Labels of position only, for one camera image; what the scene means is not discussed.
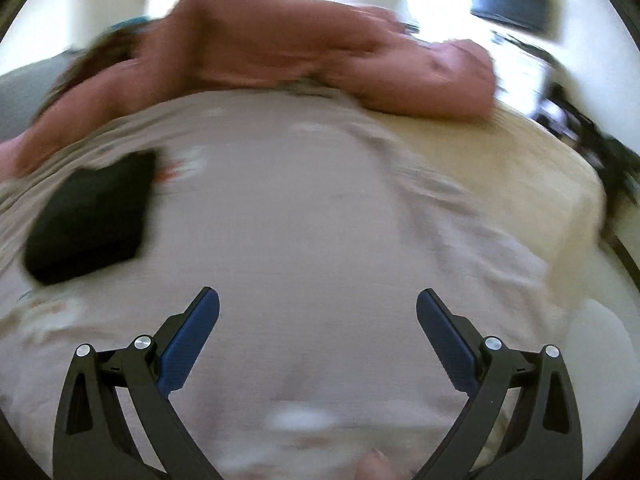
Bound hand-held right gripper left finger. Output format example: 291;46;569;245
52;287;223;480

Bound grey quilted headboard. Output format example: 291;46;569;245
0;52;96;143

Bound pink duvet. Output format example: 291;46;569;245
0;0;498;181

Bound person's right hand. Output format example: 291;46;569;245
354;451;401;480

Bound black sweater with orange cuffs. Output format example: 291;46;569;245
24;149;160;287

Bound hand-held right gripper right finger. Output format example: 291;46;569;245
416;288;585;480

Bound striped cloth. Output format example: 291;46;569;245
50;16;166;106

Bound dark tangled cables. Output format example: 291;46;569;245
532;80;640;201

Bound pale printed bed sheet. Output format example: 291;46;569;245
0;90;576;480

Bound dark monitor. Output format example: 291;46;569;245
469;0;563;38

